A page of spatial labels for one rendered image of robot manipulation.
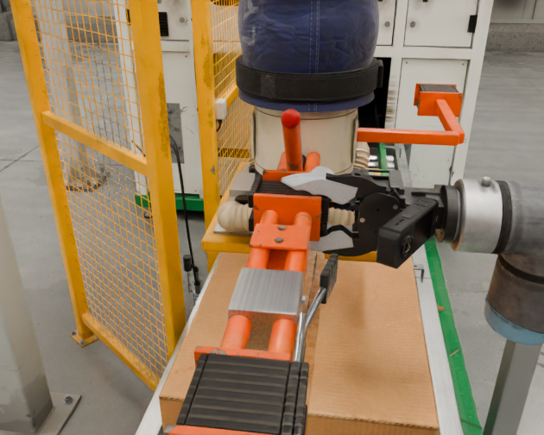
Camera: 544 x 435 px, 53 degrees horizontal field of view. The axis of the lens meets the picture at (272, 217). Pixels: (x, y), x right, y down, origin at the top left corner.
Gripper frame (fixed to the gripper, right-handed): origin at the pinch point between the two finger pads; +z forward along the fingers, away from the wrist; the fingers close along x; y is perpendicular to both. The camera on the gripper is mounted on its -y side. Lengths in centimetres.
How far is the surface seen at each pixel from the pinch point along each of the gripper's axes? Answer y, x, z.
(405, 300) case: 24.4, -28.9, -19.5
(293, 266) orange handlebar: -13.8, 1.0, -1.8
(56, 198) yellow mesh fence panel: 112, -56, 98
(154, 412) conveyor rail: 24, -64, 32
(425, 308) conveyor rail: 72, -64, -33
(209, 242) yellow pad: 10.8, -11.2, 13.2
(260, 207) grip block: -1.6, 1.3, 3.3
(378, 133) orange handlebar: 30.8, 0.7, -12.4
